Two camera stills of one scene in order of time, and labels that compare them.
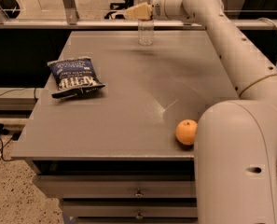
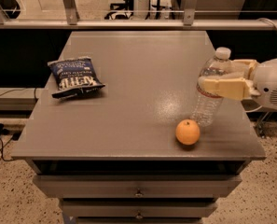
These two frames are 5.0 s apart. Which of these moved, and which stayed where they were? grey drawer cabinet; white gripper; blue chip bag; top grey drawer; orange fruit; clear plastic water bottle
Moved: white gripper; clear plastic water bottle
Stayed: top grey drawer; orange fruit; grey drawer cabinet; blue chip bag
